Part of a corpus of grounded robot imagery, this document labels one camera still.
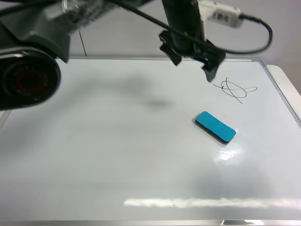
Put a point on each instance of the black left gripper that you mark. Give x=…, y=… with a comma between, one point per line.
x=185, y=37

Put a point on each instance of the blue whiteboard eraser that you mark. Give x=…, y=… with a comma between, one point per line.
x=215, y=127

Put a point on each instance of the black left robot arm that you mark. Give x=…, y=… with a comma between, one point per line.
x=35, y=33

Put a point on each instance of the black marker scribble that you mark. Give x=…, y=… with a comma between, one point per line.
x=234, y=90

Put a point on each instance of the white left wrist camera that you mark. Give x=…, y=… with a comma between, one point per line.
x=220, y=13

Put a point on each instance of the white whiteboard with aluminium frame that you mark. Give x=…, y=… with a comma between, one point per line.
x=117, y=145

